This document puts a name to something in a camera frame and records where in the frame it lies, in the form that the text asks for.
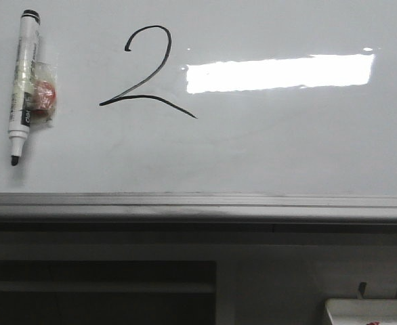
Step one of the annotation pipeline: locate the red magnet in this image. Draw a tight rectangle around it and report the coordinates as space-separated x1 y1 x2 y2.
30 62 58 125

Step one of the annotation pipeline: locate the white black whiteboard marker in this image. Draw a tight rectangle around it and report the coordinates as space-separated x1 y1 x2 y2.
8 9 41 167

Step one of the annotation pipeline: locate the white whiteboard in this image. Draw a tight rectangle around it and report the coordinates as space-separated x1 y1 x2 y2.
0 1 397 196

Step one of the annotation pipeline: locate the left metal hook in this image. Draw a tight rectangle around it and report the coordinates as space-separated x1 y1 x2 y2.
357 282 367 299

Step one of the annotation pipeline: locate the white tray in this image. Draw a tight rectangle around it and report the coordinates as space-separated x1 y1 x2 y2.
322 299 397 324

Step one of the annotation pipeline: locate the grey aluminium whiteboard frame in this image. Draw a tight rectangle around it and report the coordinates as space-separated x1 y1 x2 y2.
0 193 397 225

